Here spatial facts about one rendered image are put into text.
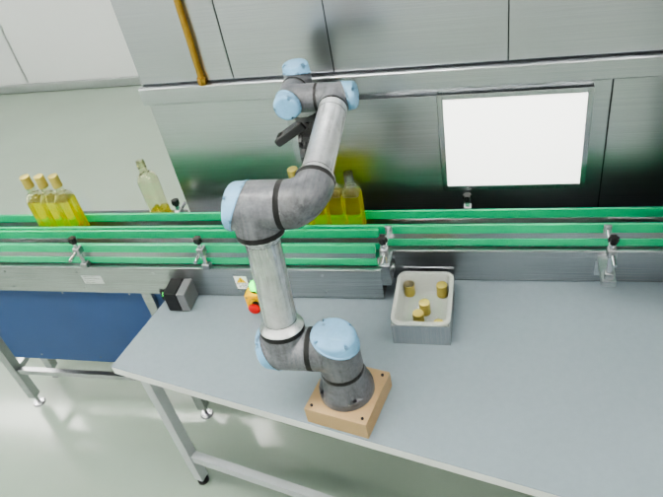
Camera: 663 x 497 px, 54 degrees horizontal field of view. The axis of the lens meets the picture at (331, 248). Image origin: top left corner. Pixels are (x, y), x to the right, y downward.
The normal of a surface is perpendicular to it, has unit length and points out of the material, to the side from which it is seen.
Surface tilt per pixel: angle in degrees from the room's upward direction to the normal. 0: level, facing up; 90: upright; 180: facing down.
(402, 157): 90
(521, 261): 90
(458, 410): 0
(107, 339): 90
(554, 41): 90
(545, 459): 0
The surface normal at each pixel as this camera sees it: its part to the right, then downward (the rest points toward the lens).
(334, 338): -0.04, -0.76
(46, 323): -0.19, 0.65
